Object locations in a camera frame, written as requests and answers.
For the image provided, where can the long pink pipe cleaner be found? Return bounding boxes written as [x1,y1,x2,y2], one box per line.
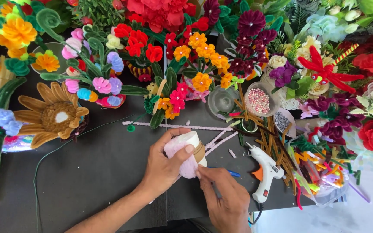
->
[122,121,241,132]

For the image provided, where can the person's left hand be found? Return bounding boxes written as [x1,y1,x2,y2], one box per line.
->
[141,128,195,201]

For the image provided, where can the green plant with red berries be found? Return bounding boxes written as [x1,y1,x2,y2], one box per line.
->
[66,0,126,30]

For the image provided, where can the maroon pipe cleaner flower bouquet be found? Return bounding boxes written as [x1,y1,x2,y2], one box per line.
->
[227,9,278,79]

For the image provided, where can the bag of multicoloured pipe cleaners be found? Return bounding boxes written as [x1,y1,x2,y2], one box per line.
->
[286,133,362,210]

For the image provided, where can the clear bowl of pink pearls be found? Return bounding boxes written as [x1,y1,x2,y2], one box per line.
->
[244,82,281,117]

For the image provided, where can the purple pipe cleaner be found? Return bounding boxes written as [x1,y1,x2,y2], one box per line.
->
[348,182,372,204]

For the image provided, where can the white hot glue gun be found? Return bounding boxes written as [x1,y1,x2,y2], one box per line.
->
[243,142,286,204]

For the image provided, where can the empty clear plastic cup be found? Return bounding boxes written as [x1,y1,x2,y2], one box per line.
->
[207,85,241,120]

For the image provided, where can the white bud flower bunch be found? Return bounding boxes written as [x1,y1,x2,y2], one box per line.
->
[326,0,373,34]

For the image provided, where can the red fabric flower bunch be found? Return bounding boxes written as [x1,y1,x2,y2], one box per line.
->
[351,34,373,77]

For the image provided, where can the pastel pipe cleaner flower bouquet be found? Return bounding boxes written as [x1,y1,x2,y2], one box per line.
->
[40,24,149,109]

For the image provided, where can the red fabric carnation bunch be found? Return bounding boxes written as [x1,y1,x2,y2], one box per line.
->
[126,0,197,33]

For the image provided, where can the bent pink pipe cleaner pair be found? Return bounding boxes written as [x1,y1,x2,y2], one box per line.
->
[204,131,239,156]

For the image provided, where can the red flower bouquet in basket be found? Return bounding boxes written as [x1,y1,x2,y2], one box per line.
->
[113,23,164,82]

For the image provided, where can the cream rose bouquet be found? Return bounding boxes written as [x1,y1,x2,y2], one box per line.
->
[260,35,337,110]

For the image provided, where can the orange yellow flower bunch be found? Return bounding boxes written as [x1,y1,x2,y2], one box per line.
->
[0,0,62,77]

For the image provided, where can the small pink orange flower bouquet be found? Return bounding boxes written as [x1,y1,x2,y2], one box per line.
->
[143,67,191,130]

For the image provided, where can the blue handled tool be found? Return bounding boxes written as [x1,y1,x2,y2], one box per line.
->
[207,166,241,178]

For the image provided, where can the purple fabric flower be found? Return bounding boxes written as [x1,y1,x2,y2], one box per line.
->
[269,61,299,88]

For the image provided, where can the pale blue hydrangea flower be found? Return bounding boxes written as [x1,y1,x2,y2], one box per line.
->
[302,13,349,43]

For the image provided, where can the white cup with pink chenille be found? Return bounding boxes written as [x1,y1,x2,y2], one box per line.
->
[164,131,208,179]

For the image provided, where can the orange pipe cleaner flower bouquet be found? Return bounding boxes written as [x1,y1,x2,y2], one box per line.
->
[173,32,236,93]

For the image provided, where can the pile of brown pipe cleaners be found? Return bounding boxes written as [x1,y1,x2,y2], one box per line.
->
[230,83,298,195]

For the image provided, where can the red pipe cleaner dragonfly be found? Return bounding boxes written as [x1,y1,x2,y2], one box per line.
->
[297,43,365,94]

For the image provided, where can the person's right hand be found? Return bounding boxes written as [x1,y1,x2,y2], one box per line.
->
[195,165,252,233]

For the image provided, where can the brown pipe cleaner sunflower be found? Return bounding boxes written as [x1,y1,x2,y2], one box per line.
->
[13,81,90,150]

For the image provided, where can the black glue gun cable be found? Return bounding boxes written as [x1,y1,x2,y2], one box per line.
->
[250,202,265,226]

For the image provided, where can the long thin green wire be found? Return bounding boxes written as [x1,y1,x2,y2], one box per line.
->
[33,114,136,233]

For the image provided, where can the clear glass bowl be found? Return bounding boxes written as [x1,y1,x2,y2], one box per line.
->
[30,42,69,76]

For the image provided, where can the green floral tape roll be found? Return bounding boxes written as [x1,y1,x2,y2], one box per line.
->
[241,118,259,133]

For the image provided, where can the green wire with pompom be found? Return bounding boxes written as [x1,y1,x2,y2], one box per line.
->
[126,113,148,132]

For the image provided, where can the dark purple orchid flowers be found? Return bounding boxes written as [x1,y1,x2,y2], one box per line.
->
[305,93,366,140]

